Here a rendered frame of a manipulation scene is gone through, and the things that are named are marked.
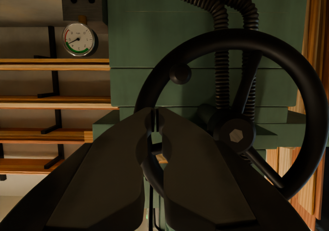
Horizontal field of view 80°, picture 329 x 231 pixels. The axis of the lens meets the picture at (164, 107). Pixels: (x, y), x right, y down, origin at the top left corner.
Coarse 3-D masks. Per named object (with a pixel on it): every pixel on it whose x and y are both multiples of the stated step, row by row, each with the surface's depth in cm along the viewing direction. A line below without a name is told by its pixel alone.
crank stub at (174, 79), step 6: (174, 66) 22; (180, 66) 21; (186, 66) 22; (174, 72) 21; (180, 72) 21; (186, 72) 21; (174, 78) 22; (180, 78) 21; (186, 78) 21; (180, 84) 22
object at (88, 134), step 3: (84, 132) 63; (87, 132) 63; (90, 132) 63; (84, 135) 63; (87, 135) 63; (90, 135) 63; (84, 138) 63; (87, 138) 63; (90, 138) 63; (87, 141) 63; (90, 141) 63
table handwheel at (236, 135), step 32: (224, 32) 26; (256, 32) 26; (160, 64) 27; (256, 64) 27; (288, 64) 27; (320, 96) 27; (224, 128) 27; (320, 128) 28; (256, 160) 29; (320, 160) 29; (160, 192) 29; (288, 192) 30
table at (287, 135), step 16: (112, 112) 62; (288, 112) 63; (96, 128) 47; (256, 128) 43; (272, 128) 48; (288, 128) 48; (304, 128) 48; (256, 144) 38; (272, 144) 38; (288, 144) 48
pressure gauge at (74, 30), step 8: (80, 16) 39; (72, 24) 37; (80, 24) 37; (64, 32) 37; (72, 32) 38; (80, 32) 38; (88, 32) 38; (64, 40) 38; (72, 40) 38; (80, 40) 38; (88, 40) 38; (96, 40) 39; (72, 48) 38; (80, 48) 38; (88, 48) 38; (96, 48) 40; (80, 56) 40; (88, 56) 41
